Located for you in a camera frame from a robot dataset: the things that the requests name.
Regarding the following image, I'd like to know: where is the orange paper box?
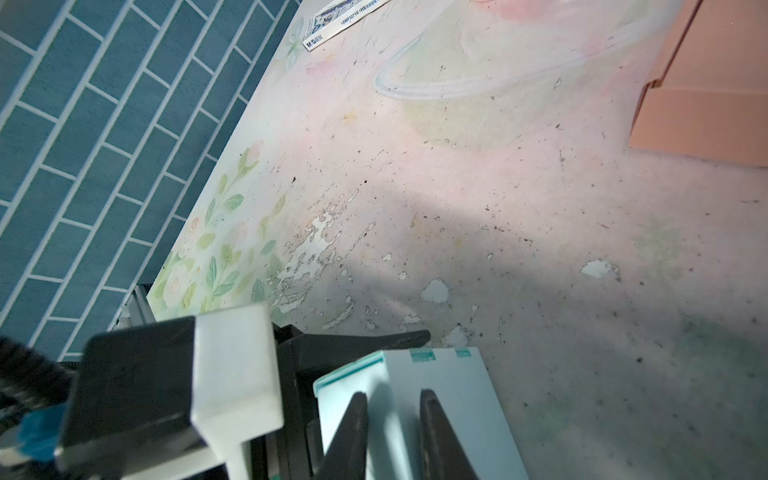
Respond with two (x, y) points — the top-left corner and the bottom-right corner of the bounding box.
(629, 0), (767, 167)

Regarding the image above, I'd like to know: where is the light blue paper box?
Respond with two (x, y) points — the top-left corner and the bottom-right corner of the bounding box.
(313, 347), (528, 479)

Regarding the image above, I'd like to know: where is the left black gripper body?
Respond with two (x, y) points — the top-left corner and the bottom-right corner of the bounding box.
(276, 335), (322, 479)

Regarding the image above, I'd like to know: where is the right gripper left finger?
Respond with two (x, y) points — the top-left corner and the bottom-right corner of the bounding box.
(314, 392), (369, 480)

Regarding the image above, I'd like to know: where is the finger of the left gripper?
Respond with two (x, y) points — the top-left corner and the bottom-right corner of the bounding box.
(273, 325), (431, 372)

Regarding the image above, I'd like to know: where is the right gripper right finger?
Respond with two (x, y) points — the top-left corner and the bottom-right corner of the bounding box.
(420, 389), (479, 480)

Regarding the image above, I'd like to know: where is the white pen box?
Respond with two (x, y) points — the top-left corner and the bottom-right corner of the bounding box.
(302, 0), (389, 52)

